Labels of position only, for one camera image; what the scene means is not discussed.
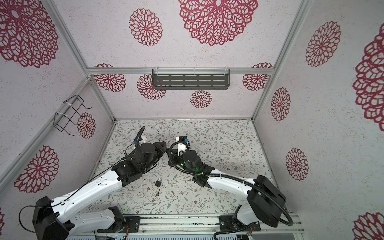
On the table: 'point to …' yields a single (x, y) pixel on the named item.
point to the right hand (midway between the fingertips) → (165, 147)
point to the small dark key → (157, 194)
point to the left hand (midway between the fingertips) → (167, 146)
